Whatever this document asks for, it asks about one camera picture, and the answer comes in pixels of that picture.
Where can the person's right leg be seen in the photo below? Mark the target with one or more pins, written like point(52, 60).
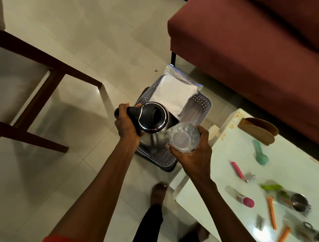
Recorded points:
point(197, 235)

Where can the red sweater sleeve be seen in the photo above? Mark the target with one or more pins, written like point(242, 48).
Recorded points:
point(62, 238)

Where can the orange plastic stick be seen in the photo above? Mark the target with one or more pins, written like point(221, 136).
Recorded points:
point(284, 234)
point(272, 212)

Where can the clear zip bag blue seal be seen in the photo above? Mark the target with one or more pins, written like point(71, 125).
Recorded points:
point(174, 87)

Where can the person's right hand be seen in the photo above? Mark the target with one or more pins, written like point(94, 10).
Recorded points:
point(197, 162)

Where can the person's left leg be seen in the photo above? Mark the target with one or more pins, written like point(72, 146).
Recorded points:
point(152, 219)

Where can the grey plastic basket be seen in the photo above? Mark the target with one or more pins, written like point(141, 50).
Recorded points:
point(197, 107)

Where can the brown wooden napkin holder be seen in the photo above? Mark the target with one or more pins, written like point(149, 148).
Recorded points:
point(254, 133)

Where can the teal plastic spoon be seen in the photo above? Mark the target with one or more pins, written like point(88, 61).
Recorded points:
point(262, 158)

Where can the red fabric sofa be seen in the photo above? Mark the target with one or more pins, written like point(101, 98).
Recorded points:
point(236, 49)

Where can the small red sofa cushion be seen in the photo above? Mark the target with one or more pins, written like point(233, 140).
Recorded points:
point(299, 17)

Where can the clear drinking glass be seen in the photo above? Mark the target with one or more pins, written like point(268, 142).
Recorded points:
point(184, 137)

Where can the white bottle with pink cap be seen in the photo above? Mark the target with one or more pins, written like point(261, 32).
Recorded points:
point(246, 201)

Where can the dark wooden chair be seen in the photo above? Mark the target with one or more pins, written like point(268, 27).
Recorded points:
point(40, 99)

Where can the steel measuring cup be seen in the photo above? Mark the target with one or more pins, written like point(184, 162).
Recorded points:
point(299, 202)

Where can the person's left forearm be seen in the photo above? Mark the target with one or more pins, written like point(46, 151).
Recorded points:
point(99, 194)

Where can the person's left hand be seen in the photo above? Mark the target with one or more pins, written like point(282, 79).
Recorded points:
point(127, 129)

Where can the person's right forearm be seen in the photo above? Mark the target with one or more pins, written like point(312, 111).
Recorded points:
point(221, 209)

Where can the white table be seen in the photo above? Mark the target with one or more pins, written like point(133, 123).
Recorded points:
point(249, 154)

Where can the person's leg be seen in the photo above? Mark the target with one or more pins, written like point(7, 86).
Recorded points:
point(152, 219)
point(197, 235)

